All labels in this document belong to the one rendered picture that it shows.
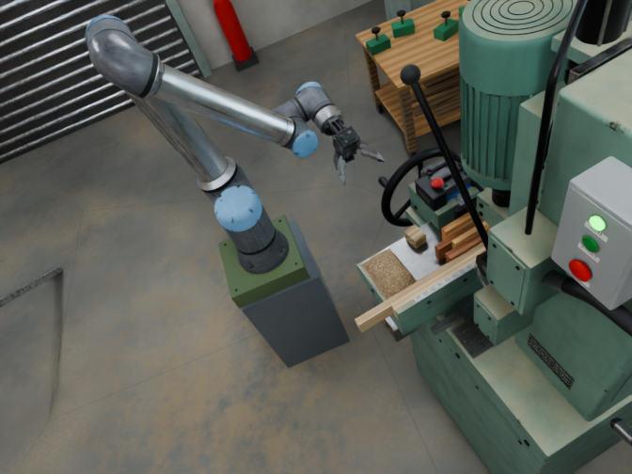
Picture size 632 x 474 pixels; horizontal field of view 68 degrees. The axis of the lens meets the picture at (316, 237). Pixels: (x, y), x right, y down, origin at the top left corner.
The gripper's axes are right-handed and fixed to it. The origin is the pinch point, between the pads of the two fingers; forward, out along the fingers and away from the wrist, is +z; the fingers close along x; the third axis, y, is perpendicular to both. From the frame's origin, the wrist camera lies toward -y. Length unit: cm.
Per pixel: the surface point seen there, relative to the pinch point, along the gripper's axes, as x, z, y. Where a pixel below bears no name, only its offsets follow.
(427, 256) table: -4.8, 36.8, 21.2
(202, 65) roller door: -13, -212, -155
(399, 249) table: -9.3, 31.2, 19.1
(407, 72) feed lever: -4, 18, 71
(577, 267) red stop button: -7, 58, 79
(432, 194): 3.2, 25.5, 28.6
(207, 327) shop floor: -85, -9, -91
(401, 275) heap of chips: -13.9, 38.1, 25.0
